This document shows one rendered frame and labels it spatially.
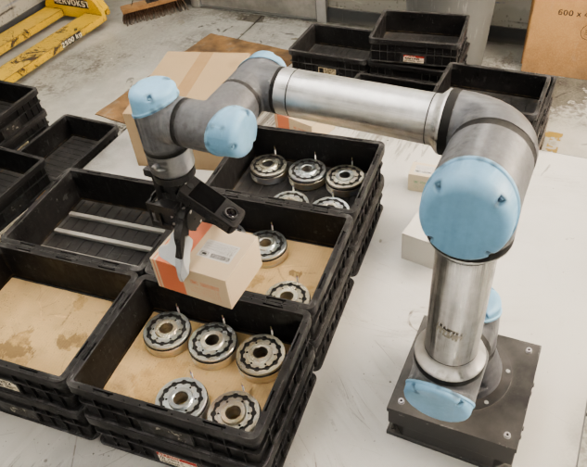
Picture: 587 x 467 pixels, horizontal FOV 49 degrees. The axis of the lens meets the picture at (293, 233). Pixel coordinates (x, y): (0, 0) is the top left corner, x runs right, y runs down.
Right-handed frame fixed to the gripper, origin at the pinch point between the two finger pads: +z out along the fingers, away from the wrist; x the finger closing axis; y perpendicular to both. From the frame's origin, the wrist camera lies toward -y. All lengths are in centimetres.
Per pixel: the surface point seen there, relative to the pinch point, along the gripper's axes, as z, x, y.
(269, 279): 26.7, -19.9, 0.6
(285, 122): 35, -91, 32
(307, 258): 26.8, -29.4, -4.8
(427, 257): 36, -49, -29
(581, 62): 102, -284, -47
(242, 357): 23.8, 3.7, -5.6
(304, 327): 16.8, -3.0, -17.2
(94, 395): 17.0, 25.5, 12.8
